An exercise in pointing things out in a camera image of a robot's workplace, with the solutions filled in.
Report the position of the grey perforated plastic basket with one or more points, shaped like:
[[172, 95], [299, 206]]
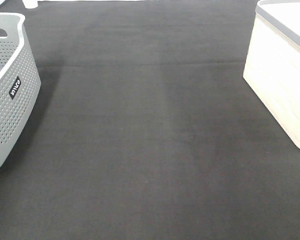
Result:
[[19, 81]]

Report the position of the cream plastic storage box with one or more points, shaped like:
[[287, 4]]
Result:
[[272, 66]]

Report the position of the black felt table mat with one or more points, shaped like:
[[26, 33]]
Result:
[[144, 128]]

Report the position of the white cylindrical object at back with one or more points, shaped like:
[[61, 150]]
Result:
[[30, 4]]

